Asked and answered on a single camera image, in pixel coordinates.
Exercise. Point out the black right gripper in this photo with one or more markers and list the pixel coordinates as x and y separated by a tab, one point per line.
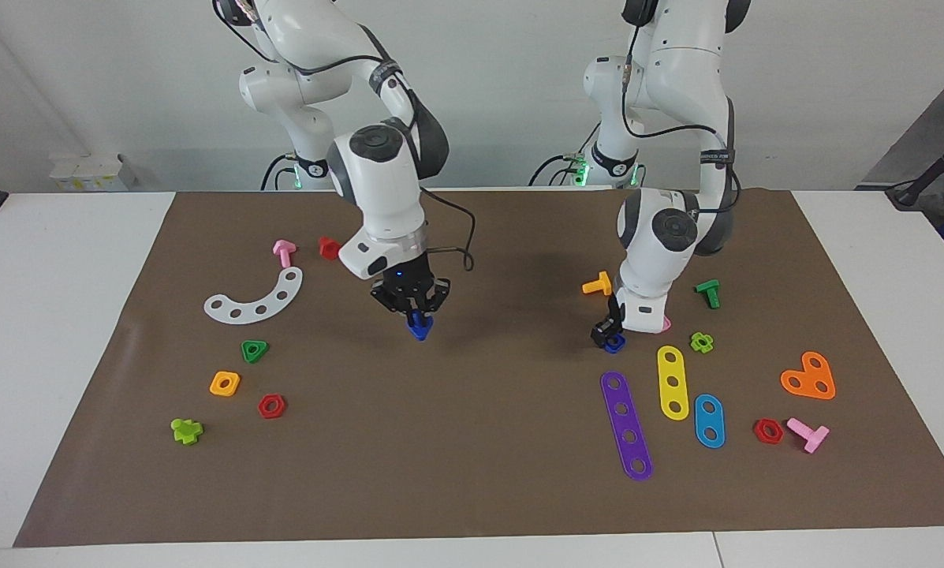
401	285

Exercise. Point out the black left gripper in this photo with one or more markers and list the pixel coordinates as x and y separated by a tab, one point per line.
616	309

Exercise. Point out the blue square plastic nut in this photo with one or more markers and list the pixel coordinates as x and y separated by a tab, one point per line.
617	345

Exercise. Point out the blue plastic screw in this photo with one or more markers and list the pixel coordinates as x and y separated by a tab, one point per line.
419	330

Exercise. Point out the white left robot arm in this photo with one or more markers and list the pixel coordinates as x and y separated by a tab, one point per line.
661	260

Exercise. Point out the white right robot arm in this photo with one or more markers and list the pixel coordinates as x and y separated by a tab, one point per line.
381	181

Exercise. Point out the orange plastic screw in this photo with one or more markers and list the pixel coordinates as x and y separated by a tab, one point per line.
600	284

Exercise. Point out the lime green cross nut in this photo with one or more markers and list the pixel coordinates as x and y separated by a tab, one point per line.
695	341

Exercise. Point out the red plastic screw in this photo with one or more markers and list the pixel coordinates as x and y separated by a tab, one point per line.
328	248

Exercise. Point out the green plastic screw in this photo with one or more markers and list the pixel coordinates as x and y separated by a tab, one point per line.
710	293

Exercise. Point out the pink plastic screw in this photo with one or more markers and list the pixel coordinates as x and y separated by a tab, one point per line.
811	436
285	251

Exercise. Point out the green triangle plastic nut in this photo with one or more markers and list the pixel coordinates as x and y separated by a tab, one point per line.
245	347

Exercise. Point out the red hexagon plastic nut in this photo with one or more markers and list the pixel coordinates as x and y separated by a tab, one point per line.
759	431
263	406

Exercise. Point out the orange square plastic nut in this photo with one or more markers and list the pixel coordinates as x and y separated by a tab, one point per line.
216	384

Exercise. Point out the lime green cross screw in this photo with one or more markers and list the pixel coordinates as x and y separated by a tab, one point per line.
184	431

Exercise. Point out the yellow three-hole plate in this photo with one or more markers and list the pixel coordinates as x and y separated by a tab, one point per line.
673	370

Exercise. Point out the purple four-hole plate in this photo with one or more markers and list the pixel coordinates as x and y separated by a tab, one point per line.
626	422

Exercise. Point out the blue two-hole plate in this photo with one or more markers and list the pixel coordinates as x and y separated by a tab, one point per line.
709	421

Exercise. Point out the brown table mat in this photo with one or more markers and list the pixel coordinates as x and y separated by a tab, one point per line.
472	442

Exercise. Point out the white curved five-hole plate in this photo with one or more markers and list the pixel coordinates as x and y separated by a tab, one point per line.
272	304

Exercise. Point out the orange heart-shaped plate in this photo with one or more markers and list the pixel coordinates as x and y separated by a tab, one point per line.
809	379

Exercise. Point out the white and yellow box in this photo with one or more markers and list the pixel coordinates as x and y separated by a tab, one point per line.
89	173

